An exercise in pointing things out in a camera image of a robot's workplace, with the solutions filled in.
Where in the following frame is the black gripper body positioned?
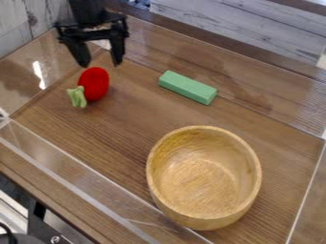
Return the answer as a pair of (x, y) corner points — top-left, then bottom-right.
(54, 0), (128, 43)

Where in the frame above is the wooden bowl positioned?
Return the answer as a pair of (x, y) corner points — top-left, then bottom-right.
(146, 126), (261, 231)

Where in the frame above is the clear acrylic tray wall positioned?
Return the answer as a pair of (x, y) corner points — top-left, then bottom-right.
(0, 111), (212, 244)

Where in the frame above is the black table leg bracket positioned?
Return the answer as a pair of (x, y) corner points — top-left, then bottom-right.
(26, 202), (72, 244)

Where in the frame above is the green rectangular block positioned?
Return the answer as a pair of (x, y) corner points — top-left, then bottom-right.
(157, 71), (217, 105)

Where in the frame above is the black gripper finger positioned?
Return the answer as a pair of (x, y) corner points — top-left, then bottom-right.
(68, 41), (92, 68)
(109, 29), (124, 66)

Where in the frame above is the black cable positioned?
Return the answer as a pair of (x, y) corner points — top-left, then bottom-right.
(0, 222), (20, 244)

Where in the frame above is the red plush strawberry toy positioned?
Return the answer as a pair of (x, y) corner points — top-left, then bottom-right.
(68, 67), (109, 108)

